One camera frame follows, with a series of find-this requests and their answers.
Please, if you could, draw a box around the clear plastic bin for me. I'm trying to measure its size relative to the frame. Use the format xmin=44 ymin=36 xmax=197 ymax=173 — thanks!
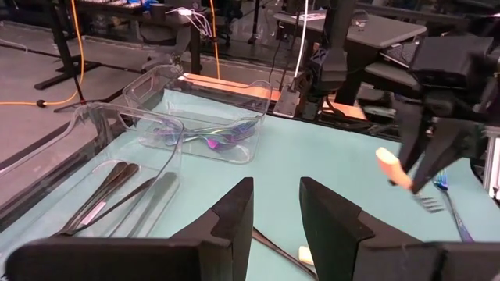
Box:
xmin=0 ymin=101 xmax=185 ymax=240
xmin=122 ymin=64 xmax=273 ymax=165

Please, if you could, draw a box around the white floor cable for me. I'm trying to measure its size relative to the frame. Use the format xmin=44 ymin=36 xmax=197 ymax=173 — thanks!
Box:
xmin=293 ymin=0 xmax=310 ymax=79

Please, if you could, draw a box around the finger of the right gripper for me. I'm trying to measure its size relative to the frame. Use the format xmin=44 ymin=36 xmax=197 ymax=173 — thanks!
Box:
xmin=394 ymin=101 xmax=427 ymax=175
xmin=411 ymin=118 xmax=484 ymax=195

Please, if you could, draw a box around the yellow extension cord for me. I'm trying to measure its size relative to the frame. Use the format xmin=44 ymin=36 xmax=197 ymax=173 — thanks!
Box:
xmin=209 ymin=0 xmax=222 ymax=80
xmin=0 ymin=0 xmax=86 ymax=107

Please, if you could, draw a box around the grey office chair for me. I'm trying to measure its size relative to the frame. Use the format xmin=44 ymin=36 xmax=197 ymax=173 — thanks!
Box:
xmin=138 ymin=23 xmax=193 ymax=73

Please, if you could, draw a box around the wooden handled silver fork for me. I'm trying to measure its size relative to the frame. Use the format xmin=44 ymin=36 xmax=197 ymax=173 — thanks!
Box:
xmin=374 ymin=147 xmax=445 ymax=214

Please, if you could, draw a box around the white charger cable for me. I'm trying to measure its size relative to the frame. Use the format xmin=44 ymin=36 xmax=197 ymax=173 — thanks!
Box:
xmin=166 ymin=5 xmax=215 ymax=39

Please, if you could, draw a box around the black desk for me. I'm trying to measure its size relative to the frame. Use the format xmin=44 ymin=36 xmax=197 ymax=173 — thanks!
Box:
xmin=33 ymin=0 xmax=204 ymax=91

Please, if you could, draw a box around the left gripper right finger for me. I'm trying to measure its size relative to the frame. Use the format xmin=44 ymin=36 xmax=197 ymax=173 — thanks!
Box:
xmin=298 ymin=176 xmax=500 ymax=281

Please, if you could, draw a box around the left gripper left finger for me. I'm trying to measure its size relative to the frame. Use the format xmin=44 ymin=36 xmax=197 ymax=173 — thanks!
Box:
xmin=4 ymin=176 xmax=255 ymax=281

